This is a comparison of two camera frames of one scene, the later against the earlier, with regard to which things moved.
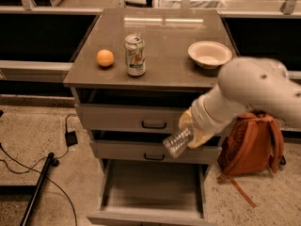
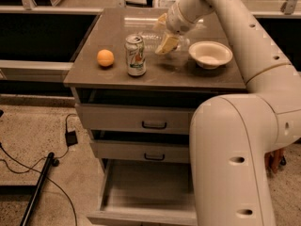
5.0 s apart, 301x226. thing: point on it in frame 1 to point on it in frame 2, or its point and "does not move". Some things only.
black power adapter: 71,138 does not move
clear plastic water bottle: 176,143 to 177,57
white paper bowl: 209,55 does not move
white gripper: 200,115 to 175,22
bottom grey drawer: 152,192 does not move
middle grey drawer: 123,146 does not move
